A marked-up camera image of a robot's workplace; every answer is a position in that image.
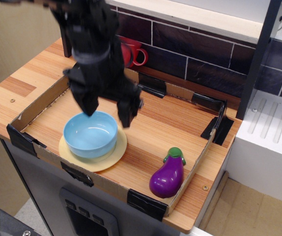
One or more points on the red mug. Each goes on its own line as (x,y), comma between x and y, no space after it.
(130,50)

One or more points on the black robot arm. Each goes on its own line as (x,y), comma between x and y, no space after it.
(89,27)

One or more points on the purple toy eggplant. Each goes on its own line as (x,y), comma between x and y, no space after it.
(167,180)

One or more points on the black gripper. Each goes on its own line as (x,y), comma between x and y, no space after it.
(101,73)

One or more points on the light wooden shelf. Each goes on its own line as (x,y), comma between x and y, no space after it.
(199,18)

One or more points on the white dish drainer sink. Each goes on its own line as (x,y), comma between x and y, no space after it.
(255,159)

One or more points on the black vertical post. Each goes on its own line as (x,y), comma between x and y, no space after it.
(269,30)

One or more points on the light blue bowl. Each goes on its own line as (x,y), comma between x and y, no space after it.
(91,136)

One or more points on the yellow plate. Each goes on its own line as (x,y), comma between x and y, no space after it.
(96,164)

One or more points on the grey oven control panel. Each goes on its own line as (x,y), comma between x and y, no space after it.
(86,218)

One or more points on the black back left post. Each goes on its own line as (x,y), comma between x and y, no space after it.
(67,47)

